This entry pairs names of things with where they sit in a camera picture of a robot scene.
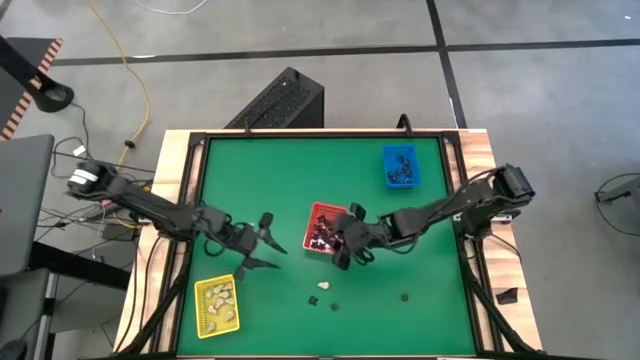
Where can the red plastic basket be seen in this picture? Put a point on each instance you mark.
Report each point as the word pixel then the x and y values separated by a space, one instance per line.
pixel 320 209

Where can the grey platform striped edge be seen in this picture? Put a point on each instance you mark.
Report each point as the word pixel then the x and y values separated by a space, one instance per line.
pixel 50 52

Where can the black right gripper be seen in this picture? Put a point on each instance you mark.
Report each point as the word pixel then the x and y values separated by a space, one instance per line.
pixel 357 235

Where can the blue plastic basket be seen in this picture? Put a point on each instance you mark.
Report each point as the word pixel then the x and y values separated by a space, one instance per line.
pixel 392 155

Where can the black beam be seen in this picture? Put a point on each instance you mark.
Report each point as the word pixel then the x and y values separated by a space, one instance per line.
pixel 80 272

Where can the yellow plastic basket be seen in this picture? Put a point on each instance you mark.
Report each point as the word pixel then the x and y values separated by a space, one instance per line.
pixel 201 310

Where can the black wedge block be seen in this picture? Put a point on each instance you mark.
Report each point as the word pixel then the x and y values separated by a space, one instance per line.
pixel 507 296

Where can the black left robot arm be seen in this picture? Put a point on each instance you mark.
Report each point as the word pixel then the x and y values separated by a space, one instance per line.
pixel 150 207

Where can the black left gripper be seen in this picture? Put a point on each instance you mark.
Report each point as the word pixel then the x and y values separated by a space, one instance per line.
pixel 245 237

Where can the black stand base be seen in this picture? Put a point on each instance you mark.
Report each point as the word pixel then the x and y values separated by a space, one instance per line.
pixel 52 97

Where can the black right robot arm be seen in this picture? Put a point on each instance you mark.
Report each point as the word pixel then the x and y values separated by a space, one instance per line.
pixel 450 205

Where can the green table mat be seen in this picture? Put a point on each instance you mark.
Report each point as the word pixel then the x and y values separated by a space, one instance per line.
pixel 270 320

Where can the grey cabinet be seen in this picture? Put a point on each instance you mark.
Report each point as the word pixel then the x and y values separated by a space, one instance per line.
pixel 22 200

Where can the grey floor device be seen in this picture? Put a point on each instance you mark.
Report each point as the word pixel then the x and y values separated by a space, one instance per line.
pixel 620 190

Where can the black computer tower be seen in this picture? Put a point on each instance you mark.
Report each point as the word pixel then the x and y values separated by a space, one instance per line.
pixel 280 97

